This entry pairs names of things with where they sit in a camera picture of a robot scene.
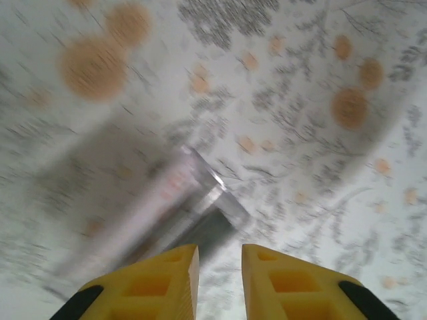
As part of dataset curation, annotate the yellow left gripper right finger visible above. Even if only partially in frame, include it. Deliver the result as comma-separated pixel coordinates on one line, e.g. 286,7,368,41
242,244,404,320

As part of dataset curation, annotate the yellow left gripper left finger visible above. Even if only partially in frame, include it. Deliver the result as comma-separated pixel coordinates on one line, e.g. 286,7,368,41
49,244,200,320

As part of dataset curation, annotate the floral patterned table cover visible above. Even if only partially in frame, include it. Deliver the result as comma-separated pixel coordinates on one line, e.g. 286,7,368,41
0,0,427,320

